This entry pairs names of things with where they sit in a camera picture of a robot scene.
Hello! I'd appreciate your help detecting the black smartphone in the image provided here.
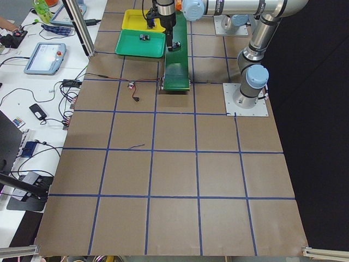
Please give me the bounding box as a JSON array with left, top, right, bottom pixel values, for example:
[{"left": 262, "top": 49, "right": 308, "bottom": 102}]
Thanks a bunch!
[{"left": 29, "top": 104, "right": 47, "bottom": 121}]

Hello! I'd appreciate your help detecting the black power brick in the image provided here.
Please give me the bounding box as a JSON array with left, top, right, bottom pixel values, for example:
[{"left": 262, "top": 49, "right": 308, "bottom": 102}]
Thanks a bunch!
[{"left": 85, "top": 19, "right": 101, "bottom": 26}]

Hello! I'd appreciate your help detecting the grey teach pendant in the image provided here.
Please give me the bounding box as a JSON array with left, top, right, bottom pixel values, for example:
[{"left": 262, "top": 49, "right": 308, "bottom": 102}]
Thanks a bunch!
[
  {"left": 23, "top": 43, "right": 67, "bottom": 75},
  {"left": 50, "top": 4, "right": 73, "bottom": 27}
]

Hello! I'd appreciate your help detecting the plain orange cylinder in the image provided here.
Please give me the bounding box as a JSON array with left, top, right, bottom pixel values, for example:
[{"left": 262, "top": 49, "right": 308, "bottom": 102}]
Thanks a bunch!
[{"left": 174, "top": 0, "right": 182, "bottom": 11}]

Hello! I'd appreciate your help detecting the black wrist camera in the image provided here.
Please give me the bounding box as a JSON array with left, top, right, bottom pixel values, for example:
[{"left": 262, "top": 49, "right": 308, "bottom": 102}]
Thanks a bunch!
[{"left": 146, "top": 8, "right": 157, "bottom": 29}]

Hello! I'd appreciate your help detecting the blue patterned cloth pouch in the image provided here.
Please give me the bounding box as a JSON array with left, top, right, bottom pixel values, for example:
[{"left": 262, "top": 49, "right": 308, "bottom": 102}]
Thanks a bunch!
[{"left": 41, "top": 24, "right": 72, "bottom": 37}]

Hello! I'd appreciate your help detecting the yellow plastic tray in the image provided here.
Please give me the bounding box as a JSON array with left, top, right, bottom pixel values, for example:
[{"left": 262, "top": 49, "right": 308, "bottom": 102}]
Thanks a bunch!
[{"left": 122, "top": 9, "right": 165, "bottom": 33}]

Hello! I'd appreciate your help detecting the green plastic tray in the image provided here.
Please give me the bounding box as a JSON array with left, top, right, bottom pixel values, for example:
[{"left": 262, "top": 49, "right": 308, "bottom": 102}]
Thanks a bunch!
[{"left": 115, "top": 29, "right": 165, "bottom": 58}]

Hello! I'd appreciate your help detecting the small motor controller board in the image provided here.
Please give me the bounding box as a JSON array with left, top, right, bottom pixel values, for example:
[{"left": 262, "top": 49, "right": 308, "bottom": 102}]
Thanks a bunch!
[{"left": 128, "top": 81, "right": 136, "bottom": 90}]

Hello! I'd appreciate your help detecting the green conveyor belt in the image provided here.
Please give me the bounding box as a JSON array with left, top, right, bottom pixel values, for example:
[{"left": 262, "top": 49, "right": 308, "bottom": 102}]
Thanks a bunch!
[{"left": 160, "top": 11, "right": 190, "bottom": 92}]

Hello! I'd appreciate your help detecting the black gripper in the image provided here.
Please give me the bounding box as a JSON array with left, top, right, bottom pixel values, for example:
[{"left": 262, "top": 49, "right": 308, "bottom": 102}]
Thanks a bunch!
[{"left": 159, "top": 13, "right": 175, "bottom": 51}]

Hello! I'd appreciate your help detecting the black power adapter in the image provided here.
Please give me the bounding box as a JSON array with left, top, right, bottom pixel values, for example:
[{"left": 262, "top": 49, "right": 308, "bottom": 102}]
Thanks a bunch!
[{"left": 62, "top": 79, "right": 82, "bottom": 88}]

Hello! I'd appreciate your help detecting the green plastic bottle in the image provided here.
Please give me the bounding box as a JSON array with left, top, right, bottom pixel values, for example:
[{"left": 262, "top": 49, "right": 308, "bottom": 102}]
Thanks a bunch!
[{"left": 32, "top": 0, "right": 53, "bottom": 24}]

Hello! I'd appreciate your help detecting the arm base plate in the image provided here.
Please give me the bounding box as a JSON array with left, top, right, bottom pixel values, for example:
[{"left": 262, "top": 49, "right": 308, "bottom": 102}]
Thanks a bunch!
[
  {"left": 213, "top": 14, "right": 249, "bottom": 37},
  {"left": 223, "top": 83, "right": 269, "bottom": 117}
]

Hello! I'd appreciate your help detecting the green push button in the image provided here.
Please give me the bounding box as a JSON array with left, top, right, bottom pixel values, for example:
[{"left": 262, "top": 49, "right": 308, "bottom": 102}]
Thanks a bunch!
[
  {"left": 172, "top": 41, "right": 181, "bottom": 49},
  {"left": 139, "top": 34, "right": 151, "bottom": 41}
]

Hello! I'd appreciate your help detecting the aluminium frame post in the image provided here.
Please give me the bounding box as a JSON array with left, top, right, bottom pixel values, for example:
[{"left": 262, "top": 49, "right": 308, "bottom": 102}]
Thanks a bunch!
[{"left": 62, "top": 0, "right": 95, "bottom": 57}]

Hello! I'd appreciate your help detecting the blue usb hub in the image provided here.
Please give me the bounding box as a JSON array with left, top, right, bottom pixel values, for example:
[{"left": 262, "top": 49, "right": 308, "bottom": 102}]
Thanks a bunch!
[{"left": 21, "top": 141, "right": 37, "bottom": 158}]

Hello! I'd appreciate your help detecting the black joystick controller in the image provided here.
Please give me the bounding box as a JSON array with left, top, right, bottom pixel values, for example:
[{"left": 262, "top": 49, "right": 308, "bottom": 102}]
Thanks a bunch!
[{"left": 1, "top": 29, "right": 28, "bottom": 49}]

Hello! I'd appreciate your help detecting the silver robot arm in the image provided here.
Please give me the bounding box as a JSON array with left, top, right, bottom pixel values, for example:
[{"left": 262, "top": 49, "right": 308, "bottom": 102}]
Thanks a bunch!
[{"left": 180, "top": 0, "right": 307, "bottom": 109}]

